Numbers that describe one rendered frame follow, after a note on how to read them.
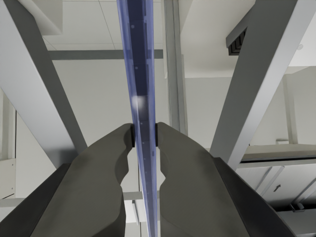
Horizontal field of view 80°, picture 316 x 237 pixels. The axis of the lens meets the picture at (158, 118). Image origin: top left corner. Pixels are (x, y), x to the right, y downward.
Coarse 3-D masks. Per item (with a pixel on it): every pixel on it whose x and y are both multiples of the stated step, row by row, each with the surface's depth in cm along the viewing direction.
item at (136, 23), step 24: (120, 0) 7; (144, 0) 7; (120, 24) 8; (144, 24) 8; (144, 48) 8; (144, 72) 9; (144, 96) 10; (144, 120) 11; (144, 144) 13; (144, 168) 15; (144, 192) 18
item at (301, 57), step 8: (312, 24) 17; (312, 32) 17; (304, 40) 18; (312, 40) 18; (304, 48) 18; (312, 48) 18; (296, 56) 19; (304, 56) 19; (312, 56) 19; (296, 64) 19; (304, 64) 20; (312, 64) 20
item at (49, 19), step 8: (24, 0) 14; (32, 0) 14; (40, 0) 15; (48, 0) 16; (56, 0) 18; (32, 8) 15; (40, 8) 15; (48, 8) 16; (56, 8) 18; (40, 16) 16; (48, 16) 16; (56, 16) 18; (40, 24) 17; (48, 24) 17; (56, 24) 18; (40, 32) 18; (48, 32) 18; (56, 32) 18
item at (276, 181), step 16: (256, 160) 38; (272, 160) 38; (288, 160) 39; (304, 160) 33; (240, 176) 33; (256, 176) 34; (272, 176) 34; (288, 176) 34; (304, 176) 35; (272, 192) 38; (288, 192) 39; (304, 192) 39; (304, 208) 45
